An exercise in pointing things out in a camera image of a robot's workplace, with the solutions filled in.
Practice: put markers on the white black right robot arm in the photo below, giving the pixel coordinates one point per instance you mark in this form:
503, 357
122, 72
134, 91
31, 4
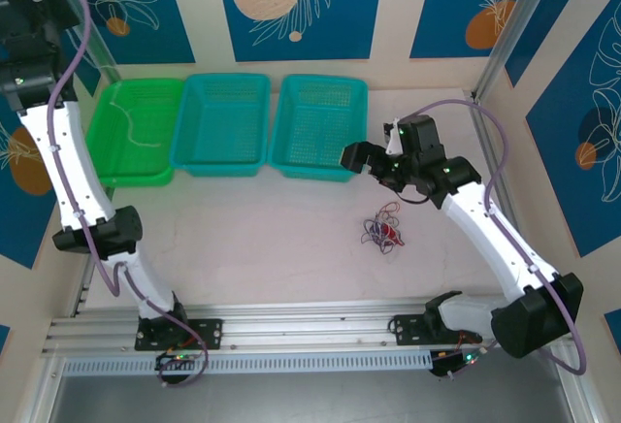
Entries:
485, 234

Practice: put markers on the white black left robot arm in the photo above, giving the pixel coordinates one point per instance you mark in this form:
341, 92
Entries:
73, 166

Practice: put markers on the teal plastic basket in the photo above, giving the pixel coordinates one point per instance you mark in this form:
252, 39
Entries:
315, 122
218, 122

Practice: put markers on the blue panel large peach circle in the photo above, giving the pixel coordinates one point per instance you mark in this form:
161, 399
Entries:
339, 6

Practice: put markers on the green plastic basket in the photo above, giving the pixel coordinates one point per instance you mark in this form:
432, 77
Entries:
145, 166

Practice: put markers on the small circuit board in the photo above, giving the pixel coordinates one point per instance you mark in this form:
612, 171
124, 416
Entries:
461, 360
179, 359

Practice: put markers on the grey metal shelf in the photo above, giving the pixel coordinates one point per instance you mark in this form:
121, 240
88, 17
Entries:
291, 399

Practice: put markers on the blue floral wall panel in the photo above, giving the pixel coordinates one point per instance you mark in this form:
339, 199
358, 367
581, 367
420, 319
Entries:
558, 151
160, 40
436, 6
14, 229
89, 78
558, 6

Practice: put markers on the aluminium frame post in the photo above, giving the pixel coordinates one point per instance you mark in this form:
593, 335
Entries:
99, 44
514, 30

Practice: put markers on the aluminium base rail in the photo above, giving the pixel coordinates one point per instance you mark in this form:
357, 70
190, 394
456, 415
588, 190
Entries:
301, 326

